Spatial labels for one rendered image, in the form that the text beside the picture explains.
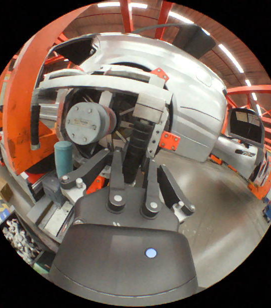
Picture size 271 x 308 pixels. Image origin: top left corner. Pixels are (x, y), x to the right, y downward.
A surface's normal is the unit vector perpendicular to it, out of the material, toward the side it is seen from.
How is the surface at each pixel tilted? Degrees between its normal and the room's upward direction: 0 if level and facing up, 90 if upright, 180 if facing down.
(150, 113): 90
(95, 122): 90
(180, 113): 90
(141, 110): 90
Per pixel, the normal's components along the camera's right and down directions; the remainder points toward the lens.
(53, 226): 0.28, -0.90
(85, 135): -0.04, 0.34
